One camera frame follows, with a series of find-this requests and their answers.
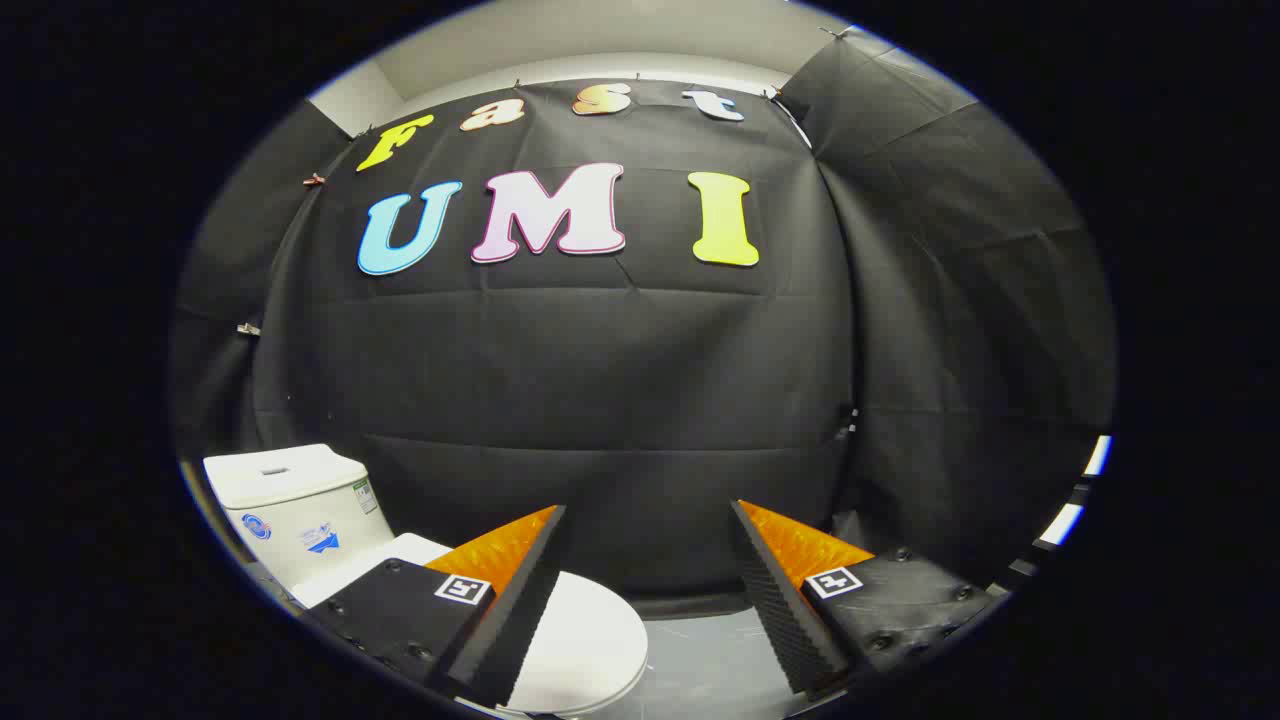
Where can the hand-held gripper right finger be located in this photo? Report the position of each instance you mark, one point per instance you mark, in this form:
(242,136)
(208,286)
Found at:
(780,610)

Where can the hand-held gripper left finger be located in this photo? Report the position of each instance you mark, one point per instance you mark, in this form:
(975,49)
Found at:
(520,620)

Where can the white toilet lid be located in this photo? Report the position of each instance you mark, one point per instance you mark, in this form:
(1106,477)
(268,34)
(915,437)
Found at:
(590,640)

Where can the black backdrop cloth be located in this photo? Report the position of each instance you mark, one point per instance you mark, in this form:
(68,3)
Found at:
(600,380)

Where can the white panel with black bars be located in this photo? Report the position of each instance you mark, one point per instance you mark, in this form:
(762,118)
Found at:
(1062,522)

